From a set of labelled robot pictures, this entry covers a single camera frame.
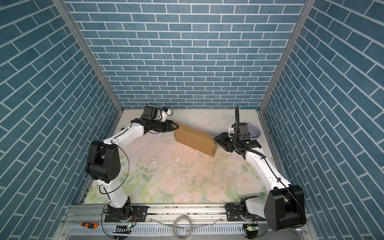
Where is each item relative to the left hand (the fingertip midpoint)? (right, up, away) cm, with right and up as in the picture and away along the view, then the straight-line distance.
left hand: (176, 127), depth 91 cm
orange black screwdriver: (-37, -45, -21) cm, 62 cm away
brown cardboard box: (+12, -7, -5) cm, 15 cm away
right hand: (+23, -6, -9) cm, 25 cm away
